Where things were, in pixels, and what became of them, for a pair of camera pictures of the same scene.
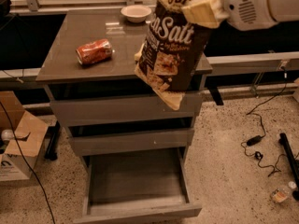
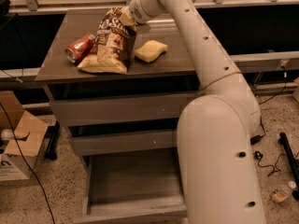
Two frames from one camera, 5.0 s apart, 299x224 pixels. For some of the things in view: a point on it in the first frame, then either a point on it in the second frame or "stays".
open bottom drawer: (121, 185) stays
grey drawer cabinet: (131, 140) stays
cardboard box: (18, 161) stays
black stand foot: (52, 135) stays
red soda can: (95, 51) to (79, 49)
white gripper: (242, 8) to (135, 12)
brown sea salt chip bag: (177, 48) to (114, 46)
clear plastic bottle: (279, 194) stays
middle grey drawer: (105, 144) stays
